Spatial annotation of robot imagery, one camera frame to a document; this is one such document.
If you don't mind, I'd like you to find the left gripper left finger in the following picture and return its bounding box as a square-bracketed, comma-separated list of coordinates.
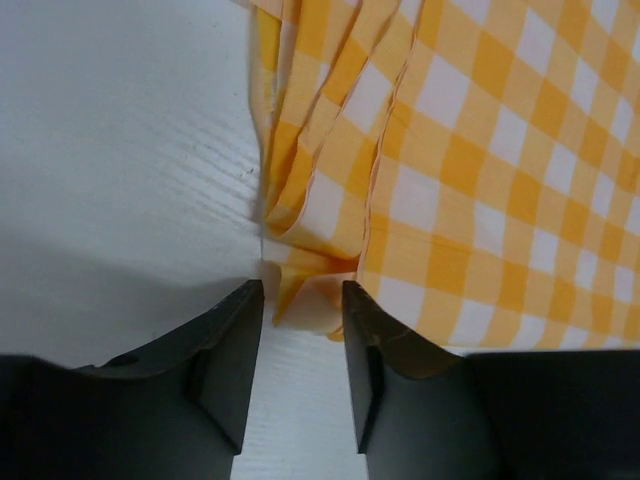
[1, 280, 264, 479]

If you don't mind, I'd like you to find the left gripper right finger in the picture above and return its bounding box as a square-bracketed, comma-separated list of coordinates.
[342, 281, 639, 479]

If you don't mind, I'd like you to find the yellow checkered cloth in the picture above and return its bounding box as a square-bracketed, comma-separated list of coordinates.
[251, 1, 639, 349]

